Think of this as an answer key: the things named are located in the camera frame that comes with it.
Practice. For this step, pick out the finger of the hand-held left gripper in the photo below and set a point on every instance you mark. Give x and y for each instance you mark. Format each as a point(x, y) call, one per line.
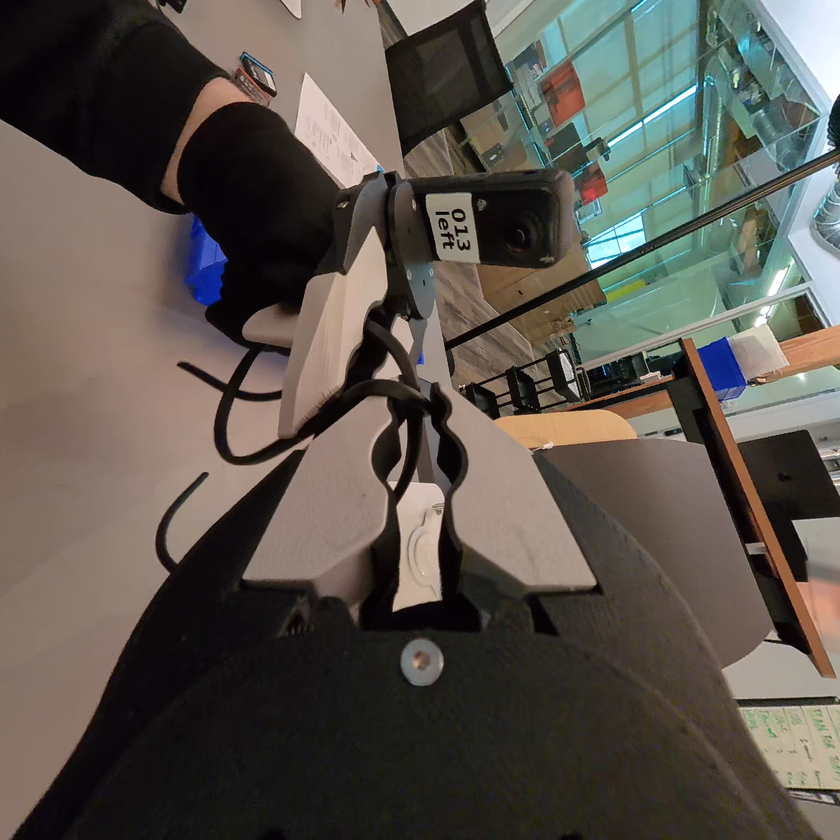
point(335, 341)

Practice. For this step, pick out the blue plastic bin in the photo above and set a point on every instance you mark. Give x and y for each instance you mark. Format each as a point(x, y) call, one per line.
point(206, 263)

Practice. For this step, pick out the black round-top pole stand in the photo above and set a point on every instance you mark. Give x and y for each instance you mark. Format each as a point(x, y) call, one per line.
point(656, 243)

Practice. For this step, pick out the person's left hand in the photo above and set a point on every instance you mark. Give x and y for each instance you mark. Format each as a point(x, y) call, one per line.
point(256, 210)

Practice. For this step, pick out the small dark device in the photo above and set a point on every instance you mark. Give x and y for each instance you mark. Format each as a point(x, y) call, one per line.
point(256, 76)

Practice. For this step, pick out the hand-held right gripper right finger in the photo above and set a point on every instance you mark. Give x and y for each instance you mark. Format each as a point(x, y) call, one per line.
point(525, 525)

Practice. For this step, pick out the black office chair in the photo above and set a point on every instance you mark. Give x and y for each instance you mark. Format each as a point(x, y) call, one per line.
point(446, 79)

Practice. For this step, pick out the printed paper sheet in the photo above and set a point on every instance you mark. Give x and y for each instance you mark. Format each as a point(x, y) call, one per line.
point(335, 131)

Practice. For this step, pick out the white board stand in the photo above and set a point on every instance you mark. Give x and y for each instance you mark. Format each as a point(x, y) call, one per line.
point(423, 551)

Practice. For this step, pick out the wooden standing desk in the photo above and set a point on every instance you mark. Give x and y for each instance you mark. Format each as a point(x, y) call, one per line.
point(748, 486)

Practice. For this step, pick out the whiteboard with writing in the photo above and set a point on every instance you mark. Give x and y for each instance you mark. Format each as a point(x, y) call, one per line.
point(788, 742)

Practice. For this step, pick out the small blue bin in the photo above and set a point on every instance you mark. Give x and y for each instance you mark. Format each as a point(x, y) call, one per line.
point(722, 368)

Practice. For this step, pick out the orange 3D printer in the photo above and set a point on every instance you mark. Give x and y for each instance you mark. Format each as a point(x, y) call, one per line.
point(565, 95)
point(593, 184)

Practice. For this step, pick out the person's left forearm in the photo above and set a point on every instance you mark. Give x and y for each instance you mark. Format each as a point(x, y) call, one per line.
point(92, 92)

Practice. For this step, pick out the black utility cart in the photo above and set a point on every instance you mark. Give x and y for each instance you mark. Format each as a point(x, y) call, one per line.
point(538, 387)

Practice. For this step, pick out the wooden board with black mat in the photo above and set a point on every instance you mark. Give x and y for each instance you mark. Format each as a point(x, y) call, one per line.
point(656, 525)

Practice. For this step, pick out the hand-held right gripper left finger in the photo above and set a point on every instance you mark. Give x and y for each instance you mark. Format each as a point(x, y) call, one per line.
point(315, 525)

